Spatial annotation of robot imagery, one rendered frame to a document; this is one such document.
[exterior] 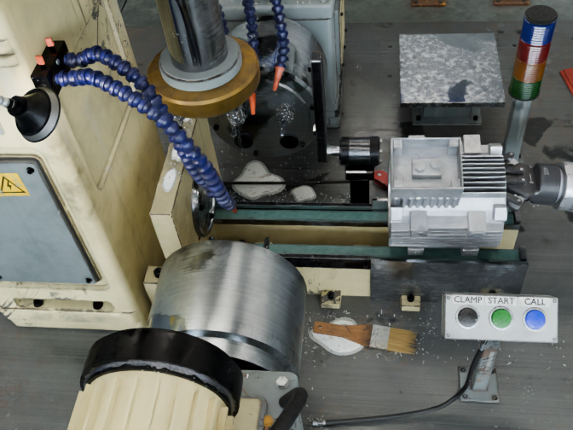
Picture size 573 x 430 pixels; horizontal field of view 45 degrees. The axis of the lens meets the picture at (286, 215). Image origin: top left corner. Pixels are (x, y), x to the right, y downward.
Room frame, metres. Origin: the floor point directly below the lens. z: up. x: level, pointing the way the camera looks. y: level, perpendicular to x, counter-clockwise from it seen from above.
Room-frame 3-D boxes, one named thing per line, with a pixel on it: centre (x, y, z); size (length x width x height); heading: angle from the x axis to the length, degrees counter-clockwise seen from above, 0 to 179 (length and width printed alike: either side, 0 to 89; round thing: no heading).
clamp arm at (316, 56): (1.00, -0.09, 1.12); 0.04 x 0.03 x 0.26; 79
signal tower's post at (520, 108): (1.08, -0.53, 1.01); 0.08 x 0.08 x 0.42; 79
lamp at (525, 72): (1.08, -0.53, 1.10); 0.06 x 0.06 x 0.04
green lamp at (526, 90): (1.08, -0.53, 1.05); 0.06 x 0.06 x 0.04
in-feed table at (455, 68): (1.33, -0.44, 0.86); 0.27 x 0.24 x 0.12; 169
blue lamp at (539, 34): (1.08, -0.53, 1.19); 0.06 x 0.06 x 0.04
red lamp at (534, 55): (1.08, -0.53, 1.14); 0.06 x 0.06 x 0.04
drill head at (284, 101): (1.22, 0.00, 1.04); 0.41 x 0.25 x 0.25; 169
